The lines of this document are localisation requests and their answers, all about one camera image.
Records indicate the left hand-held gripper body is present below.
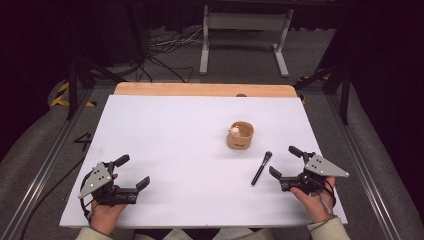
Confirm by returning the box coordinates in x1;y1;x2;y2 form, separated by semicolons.
78;161;139;207

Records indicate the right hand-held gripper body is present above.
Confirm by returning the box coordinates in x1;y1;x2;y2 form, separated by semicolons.
279;151;350;196

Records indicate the black makeup brush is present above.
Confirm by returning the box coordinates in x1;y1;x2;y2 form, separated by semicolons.
250;150;273;187

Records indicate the beige round cup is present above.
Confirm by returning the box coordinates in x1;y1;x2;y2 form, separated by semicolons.
226;120;255;151

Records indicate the person's right hand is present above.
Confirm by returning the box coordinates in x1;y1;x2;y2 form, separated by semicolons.
289;176;337;224

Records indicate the person's left hand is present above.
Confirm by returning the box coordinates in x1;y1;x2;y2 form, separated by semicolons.
89;173;128;236

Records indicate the white table board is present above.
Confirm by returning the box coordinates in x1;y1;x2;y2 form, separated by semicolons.
59;94;348;230

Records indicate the black tripod stand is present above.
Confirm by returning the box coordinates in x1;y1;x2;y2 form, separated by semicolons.
64;49;128;122
293;63;352;126

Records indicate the yellow black floor tape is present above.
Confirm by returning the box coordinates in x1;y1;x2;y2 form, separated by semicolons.
49;81;98;108

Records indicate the left hand-held gripper cable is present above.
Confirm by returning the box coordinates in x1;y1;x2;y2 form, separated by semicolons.
77;171;95;219

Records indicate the hand-held gripper cable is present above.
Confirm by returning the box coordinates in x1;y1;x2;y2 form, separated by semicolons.
308;179;338;216
77;171;95;219

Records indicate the right hand-held gripper cable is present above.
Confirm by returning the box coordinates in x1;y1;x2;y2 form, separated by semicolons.
308;179;338;216

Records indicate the aluminium floor rail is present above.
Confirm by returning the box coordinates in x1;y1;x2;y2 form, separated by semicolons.
324;94;403;240
0;87;96;240

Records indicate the black floor cable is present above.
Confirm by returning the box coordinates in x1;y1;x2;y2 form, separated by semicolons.
19;156;86;240

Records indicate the bundle of floor cables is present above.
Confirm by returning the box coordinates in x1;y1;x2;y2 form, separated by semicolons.
138;26;205;84

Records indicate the white metal stand frame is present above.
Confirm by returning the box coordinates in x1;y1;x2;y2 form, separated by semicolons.
199;4;295;78

